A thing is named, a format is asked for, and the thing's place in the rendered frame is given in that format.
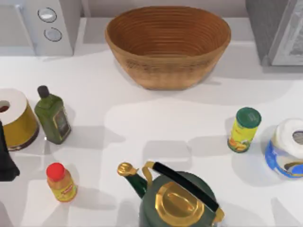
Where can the brown woven basket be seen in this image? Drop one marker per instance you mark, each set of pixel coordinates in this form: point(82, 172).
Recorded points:
point(165, 49)

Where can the green and gold kettle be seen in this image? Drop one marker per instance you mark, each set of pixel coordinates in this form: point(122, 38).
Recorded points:
point(175, 201)

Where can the yellow can with green lid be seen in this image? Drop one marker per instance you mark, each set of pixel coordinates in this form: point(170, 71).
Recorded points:
point(243, 130)

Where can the dark green bottle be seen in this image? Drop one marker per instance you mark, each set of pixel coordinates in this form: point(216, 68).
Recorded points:
point(53, 118)

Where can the yellow bottle with red cap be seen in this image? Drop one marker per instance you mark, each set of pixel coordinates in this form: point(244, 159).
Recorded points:
point(61, 183)

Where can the grey microwave knob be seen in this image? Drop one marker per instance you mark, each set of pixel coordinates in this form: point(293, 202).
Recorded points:
point(47, 14)
point(52, 34)

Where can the yellow wrapped paper roll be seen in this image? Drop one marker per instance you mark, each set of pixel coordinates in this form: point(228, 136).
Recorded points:
point(16, 123)

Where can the blue wrapped paper roll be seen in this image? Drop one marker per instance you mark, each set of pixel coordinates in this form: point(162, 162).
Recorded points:
point(286, 149)

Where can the pale microwave oven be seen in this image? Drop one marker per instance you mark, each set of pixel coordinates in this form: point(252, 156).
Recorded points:
point(35, 26)

